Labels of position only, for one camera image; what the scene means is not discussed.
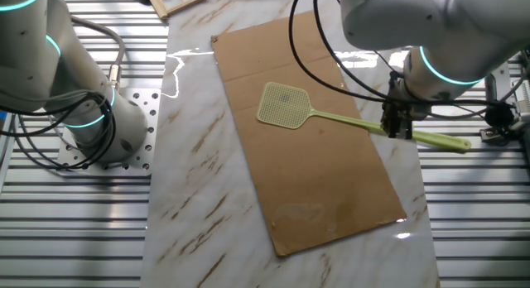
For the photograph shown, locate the long black gripper cable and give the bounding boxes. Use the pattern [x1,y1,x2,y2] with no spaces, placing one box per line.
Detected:
[287,0,513,108]
[312,0,401,103]

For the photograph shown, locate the grey metal clamp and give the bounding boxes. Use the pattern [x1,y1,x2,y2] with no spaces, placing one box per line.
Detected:
[479,113,530,147]

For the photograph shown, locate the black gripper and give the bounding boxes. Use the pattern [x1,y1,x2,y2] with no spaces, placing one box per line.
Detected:
[380,78,432,141]

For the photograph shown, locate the brown cardboard sheet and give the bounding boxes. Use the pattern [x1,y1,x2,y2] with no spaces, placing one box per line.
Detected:
[210,9,408,258]

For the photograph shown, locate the white ribbed part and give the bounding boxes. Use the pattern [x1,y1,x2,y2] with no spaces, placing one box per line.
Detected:
[515,78,530,112]

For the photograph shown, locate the pale green plastic flyswatter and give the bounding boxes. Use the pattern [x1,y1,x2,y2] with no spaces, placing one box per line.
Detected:
[255,81,473,153]

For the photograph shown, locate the small wooden frame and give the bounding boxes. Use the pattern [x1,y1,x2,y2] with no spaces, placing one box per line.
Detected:
[142,0,210,21]

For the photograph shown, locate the grey metal upright bracket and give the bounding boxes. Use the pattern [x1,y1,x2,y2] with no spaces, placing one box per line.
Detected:
[484,60,512,103]

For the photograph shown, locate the aluminium mounting plate with holes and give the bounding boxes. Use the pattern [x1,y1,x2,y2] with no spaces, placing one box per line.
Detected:
[55,88,162,178]

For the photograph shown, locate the thick grey cable metal plug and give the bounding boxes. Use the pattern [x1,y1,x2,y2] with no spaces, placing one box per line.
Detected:
[69,14,127,91]

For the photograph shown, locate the black cable bundle at base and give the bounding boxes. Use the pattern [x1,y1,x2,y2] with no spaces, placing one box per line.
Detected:
[0,90,118,171]

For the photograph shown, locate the black round cable lump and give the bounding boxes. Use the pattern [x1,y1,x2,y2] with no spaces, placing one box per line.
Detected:
[484,100,516,128]

